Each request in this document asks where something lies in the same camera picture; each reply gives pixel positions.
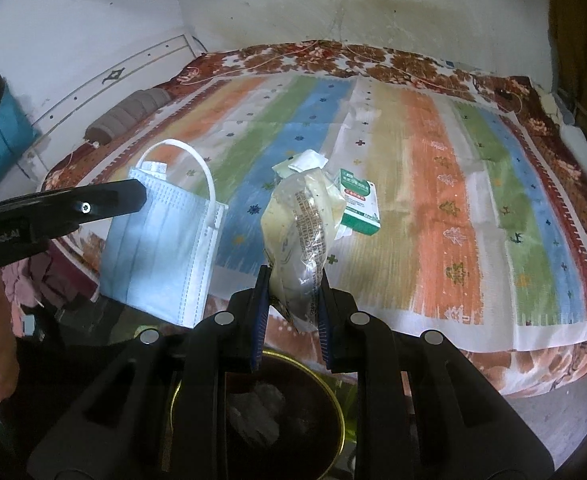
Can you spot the white bed headboard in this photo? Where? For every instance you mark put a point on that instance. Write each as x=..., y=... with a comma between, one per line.
x=108, y=75

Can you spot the brown gold-rimmed bin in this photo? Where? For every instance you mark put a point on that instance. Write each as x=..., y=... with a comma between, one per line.
x=308, y=410

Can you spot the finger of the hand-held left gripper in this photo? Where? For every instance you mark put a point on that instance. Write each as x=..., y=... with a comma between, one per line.
x=103, y=202

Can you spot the brown floral blanket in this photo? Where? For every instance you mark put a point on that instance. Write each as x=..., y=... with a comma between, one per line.
x=548, y=367

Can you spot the pink cloth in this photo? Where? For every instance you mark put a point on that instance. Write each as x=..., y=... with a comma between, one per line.
x=18, y=280

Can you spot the crumpled white paper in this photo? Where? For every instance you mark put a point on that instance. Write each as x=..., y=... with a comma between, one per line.
x=306, y=160

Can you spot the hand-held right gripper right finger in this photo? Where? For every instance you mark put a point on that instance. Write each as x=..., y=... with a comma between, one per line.
x=323, y=332

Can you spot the green and white box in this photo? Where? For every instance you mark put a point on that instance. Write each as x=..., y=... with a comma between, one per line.
x=361, y=205

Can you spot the striped colourful mat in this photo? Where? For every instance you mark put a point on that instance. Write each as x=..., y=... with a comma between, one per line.
x=423, y=210

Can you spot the blue face mask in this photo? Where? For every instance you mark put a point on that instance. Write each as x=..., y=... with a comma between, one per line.
x=158, y=250

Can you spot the teal bag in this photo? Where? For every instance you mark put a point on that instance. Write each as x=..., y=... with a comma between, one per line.
x=8, y=130

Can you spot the yellow clear plastic wrapper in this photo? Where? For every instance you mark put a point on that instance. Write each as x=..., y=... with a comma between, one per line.
x=298, y=230

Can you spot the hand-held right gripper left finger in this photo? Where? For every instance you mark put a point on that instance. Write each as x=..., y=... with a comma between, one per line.
x=261, y=320

